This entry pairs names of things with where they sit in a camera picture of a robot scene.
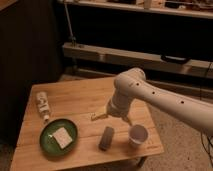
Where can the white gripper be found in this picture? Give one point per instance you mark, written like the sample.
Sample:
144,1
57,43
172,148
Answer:
116,108

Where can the grey eraser block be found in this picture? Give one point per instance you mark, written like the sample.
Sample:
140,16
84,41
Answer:
106,139

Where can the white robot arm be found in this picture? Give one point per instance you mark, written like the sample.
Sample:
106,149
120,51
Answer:
132,84

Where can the white paper cup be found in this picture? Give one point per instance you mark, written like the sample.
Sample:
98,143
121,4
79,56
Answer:
138,134

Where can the wooden table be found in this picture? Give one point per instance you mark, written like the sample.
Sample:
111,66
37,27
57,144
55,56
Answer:
76,101

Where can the white square sponge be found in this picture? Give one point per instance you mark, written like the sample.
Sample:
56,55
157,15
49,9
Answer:
62,137

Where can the green plate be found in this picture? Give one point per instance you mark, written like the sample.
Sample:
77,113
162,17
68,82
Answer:
47,142

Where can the long low bench shelf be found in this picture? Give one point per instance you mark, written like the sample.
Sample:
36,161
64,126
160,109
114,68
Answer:
136,59

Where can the white tube bottle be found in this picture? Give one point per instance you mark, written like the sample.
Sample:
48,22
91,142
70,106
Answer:
43,105

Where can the metal pole stand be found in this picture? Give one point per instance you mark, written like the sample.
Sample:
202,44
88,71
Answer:
72,38

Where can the black handle on shelf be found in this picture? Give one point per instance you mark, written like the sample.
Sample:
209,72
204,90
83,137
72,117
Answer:
177,61

